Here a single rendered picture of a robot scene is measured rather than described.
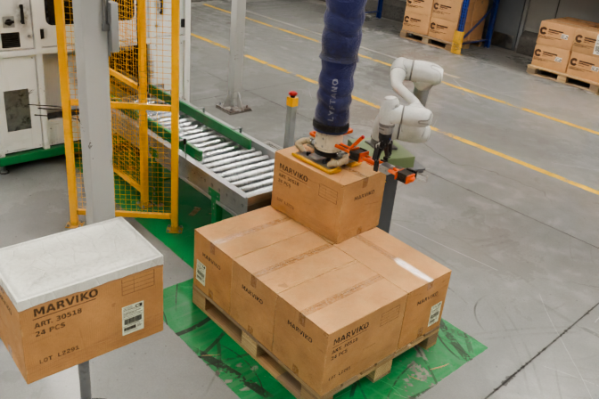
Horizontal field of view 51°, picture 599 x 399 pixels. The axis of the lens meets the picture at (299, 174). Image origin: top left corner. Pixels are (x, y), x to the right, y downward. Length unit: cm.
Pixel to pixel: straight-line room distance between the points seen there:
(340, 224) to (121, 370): 148
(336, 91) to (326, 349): 146
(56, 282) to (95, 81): 177
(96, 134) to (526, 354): 303
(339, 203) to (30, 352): 188
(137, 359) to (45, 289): 129
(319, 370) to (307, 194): 113
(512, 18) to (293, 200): 916
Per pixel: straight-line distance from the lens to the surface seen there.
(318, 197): 383
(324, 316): 325
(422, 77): 398
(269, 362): 374
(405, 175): 352
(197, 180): 464
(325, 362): 326
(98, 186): 437
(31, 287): 265
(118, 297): 276
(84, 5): 398
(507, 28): 1269
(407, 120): 350
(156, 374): 370
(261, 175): 459
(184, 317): 407
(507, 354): 421
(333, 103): 371
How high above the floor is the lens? 251
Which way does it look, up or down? 25 degrees down
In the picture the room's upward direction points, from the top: 6 degrees clockwise
